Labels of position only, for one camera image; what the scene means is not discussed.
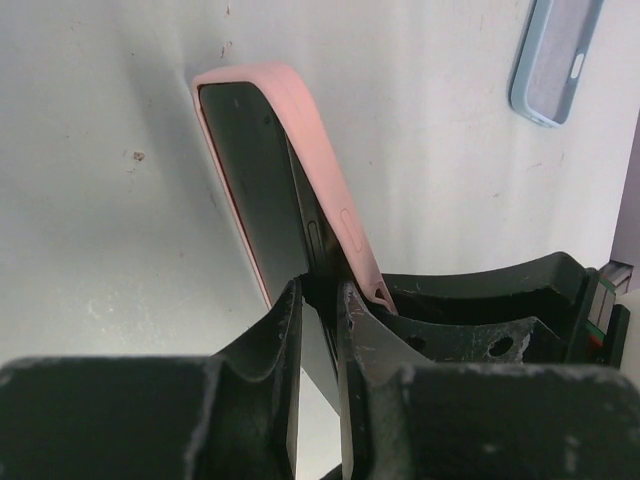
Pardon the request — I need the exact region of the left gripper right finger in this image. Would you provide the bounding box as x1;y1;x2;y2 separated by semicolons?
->
337;282;639;479

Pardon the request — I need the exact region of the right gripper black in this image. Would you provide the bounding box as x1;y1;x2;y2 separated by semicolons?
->
349;252;632;371

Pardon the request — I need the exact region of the phone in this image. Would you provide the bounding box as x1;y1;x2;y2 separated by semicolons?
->
197;81;344;410

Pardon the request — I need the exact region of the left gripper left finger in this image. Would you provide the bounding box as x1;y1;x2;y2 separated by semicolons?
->
1;279;302;479

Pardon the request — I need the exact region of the pink silicone phone case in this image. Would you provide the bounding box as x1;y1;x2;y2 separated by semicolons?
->
192;62;397;312

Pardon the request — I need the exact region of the light blue phone case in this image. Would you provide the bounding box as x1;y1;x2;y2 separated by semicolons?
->
509;0;603;128

